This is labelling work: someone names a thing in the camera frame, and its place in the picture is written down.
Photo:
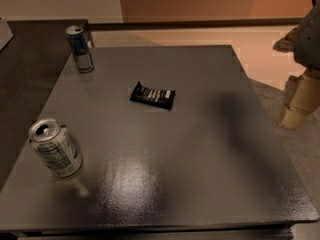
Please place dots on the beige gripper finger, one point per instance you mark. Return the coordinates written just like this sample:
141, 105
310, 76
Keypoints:
301, 98

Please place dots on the blue silver redbull can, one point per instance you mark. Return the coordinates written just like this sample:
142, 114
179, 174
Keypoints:
79, 48

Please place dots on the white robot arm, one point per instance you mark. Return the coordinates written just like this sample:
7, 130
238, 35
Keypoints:
304, 41

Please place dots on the silver green soda can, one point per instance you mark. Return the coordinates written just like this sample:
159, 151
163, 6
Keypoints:
52, 142

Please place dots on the black snack bar wrapper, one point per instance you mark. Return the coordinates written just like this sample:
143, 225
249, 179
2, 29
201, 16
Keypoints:
154, 97

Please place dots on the grey object at left edge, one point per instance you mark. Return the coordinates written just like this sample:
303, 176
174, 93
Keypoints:
5, 33

